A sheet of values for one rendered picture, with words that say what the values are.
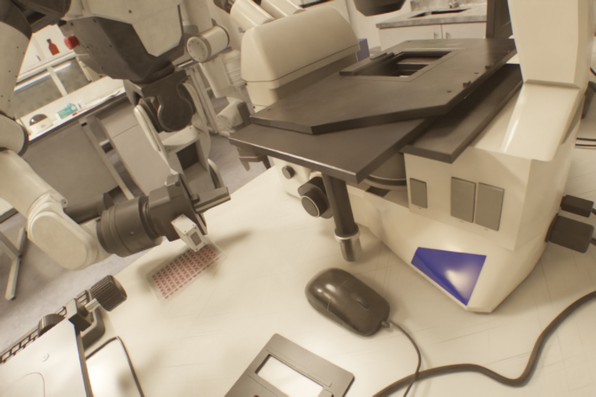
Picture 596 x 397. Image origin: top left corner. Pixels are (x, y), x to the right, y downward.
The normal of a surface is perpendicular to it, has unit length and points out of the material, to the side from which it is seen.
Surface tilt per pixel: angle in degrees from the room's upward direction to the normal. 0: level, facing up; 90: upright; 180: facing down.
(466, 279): 48
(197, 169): 36
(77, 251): 67
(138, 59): 111
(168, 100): 104
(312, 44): 71
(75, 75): 82
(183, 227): 9
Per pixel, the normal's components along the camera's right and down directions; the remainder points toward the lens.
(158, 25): 0.92, 0.23
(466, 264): -0.70, -0.11
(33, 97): 0.62, 0.18
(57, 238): 0.21, 0.13
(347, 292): -0.09, -0.67
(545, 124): -0.57, -0.41
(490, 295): -0.39, 0.00
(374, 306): 0.14, -0.60
